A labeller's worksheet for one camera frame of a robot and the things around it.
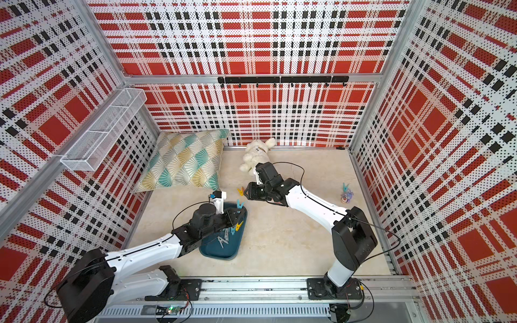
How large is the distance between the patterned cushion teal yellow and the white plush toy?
Result: 14 cm

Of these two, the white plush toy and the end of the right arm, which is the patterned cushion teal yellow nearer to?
the white plush toy

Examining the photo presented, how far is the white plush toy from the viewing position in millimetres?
1040

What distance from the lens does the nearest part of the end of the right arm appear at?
1.99 ft

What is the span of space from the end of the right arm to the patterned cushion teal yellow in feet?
0.91

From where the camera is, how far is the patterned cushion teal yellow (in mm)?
941

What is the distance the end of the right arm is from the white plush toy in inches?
11.9
